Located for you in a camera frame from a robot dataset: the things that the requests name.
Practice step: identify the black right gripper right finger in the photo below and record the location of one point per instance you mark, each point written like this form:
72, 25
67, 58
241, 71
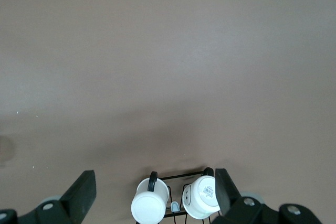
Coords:
236, 208

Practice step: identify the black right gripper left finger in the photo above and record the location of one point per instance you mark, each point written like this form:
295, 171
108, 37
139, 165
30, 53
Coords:
65, 208

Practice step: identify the white mug with printed base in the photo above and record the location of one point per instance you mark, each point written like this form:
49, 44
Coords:
202, 195

